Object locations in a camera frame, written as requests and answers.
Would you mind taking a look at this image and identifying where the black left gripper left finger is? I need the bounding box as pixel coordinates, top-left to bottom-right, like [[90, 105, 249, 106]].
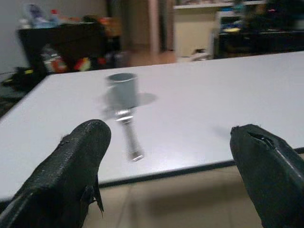
[[0, 119, 112, 228]]

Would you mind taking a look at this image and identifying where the white table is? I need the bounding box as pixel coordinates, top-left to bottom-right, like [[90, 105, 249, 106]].
[[0, 50, 304, 202]]

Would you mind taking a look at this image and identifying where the black bag with yellow stripe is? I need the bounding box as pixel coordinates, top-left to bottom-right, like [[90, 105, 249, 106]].
[[1, 67, 36, 90]]

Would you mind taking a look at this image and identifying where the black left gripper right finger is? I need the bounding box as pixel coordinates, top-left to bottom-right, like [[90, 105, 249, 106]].
[[230, 123, 304, 228]]

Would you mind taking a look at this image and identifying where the white shelf unit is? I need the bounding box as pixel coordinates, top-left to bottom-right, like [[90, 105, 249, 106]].
[[211, 9, 247, 59]]

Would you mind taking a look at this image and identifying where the dark wooden cabinet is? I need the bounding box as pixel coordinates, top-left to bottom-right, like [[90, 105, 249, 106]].
[[18, 21, 107, 76]]

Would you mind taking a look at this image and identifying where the grey cup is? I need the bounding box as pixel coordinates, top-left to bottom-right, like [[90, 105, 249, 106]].
[[106, 73, 139, 112]]

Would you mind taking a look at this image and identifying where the plastic bottle with red cap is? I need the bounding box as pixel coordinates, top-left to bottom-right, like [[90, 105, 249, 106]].
[[48, 9, 60, 27]]

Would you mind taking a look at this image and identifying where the dark desk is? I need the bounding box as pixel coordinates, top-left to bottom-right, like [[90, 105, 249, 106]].
[[217, 29, 304, 59]]

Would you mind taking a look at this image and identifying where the white blue plastic container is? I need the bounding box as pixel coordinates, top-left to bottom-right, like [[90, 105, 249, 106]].
[[23, 3, 50, 29]]

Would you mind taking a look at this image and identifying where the silver metal spoon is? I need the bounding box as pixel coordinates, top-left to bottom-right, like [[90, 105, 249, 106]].
[[114, 109, 145, 162]]

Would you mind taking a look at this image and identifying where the orange box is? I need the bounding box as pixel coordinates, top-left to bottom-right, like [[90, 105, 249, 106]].
[[101, 17, 122, 37]]

